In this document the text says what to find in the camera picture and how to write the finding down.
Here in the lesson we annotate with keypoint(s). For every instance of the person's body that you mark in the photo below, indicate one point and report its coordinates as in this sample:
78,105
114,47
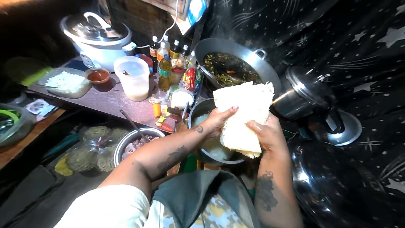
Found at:
205,199

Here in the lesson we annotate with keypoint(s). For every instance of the small yellow packet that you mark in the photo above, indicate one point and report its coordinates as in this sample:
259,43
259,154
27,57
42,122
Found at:
161,119

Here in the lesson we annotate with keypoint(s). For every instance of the white dried noodle block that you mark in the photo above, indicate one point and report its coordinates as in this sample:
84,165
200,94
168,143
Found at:
245,117

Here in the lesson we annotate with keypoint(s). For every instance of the printed white paper packet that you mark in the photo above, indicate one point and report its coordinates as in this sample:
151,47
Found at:
40,107

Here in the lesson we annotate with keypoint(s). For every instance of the bags of dried noodles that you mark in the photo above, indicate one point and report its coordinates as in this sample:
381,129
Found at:
85,158

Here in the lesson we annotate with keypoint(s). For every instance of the large metal wok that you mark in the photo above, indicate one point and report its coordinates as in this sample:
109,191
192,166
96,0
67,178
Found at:
269,68

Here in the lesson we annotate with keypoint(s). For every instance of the chopped white food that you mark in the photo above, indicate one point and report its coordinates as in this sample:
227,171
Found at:
65,80

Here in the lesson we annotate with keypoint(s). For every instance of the green plastic cover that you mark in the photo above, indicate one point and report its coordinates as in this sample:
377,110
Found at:
38,75

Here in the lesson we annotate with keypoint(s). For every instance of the clear plastic bag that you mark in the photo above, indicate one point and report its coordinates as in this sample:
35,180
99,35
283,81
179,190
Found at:
161,98

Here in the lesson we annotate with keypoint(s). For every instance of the blue white hanging packet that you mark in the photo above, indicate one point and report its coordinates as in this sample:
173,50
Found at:
194,13

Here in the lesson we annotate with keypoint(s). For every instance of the tall translucent plastic container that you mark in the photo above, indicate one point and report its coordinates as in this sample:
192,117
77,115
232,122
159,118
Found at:
133,79

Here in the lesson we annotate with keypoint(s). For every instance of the person's right forearm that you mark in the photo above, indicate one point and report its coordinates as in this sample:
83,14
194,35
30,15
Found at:
276,186

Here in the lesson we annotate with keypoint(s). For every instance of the round silver metal lid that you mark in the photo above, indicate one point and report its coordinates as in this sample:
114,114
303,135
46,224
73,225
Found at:
349,131

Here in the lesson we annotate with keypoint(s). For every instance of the small bowl of red sauce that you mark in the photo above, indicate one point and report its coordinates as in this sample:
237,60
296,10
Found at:
98,77

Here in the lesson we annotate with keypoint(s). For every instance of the pile of red packets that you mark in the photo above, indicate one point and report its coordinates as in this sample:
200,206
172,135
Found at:
189,79

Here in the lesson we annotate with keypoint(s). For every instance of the yellow plastic piece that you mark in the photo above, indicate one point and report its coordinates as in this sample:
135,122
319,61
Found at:
63,166

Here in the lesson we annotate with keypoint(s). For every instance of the person's right thumb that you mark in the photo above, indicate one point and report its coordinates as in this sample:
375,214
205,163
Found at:
255,127

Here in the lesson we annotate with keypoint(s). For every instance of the black star-patterned curtain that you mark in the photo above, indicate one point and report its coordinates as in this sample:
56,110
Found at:
335,41

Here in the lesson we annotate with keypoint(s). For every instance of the metal bowl of meat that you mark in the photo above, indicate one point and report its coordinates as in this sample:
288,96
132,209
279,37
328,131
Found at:
117,151

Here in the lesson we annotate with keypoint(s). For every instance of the tub of white powder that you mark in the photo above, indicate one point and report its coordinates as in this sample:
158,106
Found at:
182,99

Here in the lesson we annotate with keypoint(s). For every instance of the dark red round container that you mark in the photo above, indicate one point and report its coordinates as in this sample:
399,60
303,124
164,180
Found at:
145,60

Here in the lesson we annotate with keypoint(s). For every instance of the silver pressure cooker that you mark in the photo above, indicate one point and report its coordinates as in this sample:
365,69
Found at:
294,101

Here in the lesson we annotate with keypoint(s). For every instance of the translucent basin of greens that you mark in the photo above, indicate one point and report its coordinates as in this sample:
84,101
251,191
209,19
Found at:
22,126

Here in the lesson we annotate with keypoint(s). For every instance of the person's right hand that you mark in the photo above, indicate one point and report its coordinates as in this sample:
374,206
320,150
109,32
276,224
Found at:
272,134

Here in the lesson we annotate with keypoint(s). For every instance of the purplish brown table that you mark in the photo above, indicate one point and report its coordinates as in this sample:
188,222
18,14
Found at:
109,100

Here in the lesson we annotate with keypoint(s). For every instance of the meat pieces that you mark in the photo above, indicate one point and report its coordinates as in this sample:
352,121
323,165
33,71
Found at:
134,148

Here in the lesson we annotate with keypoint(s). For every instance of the wooden bench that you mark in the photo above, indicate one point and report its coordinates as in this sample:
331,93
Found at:
34,136

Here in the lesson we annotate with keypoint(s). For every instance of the jar with red lid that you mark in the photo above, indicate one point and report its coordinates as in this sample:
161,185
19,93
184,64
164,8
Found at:
177,76

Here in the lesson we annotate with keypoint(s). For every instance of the person's left forearm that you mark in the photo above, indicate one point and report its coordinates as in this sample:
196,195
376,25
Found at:
167,150

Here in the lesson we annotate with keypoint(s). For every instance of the group of assorted bottles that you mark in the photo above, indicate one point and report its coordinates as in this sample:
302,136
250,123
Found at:
165,65

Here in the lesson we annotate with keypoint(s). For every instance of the red chili pepper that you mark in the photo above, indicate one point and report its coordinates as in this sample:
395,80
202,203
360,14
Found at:
165,127

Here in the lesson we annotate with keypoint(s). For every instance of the person's left hand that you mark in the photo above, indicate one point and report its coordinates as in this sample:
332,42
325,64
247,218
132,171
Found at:
215,122

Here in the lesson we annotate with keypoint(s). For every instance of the white rice cooker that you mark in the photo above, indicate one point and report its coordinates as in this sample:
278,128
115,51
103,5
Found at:
101,50

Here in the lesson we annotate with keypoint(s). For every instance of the shallow translucent plastic tub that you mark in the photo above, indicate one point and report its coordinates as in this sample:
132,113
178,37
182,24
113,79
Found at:
74,91

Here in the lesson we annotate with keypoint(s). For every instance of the dark soup with leaves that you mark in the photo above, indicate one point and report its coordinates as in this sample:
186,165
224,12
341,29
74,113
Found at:
232,71

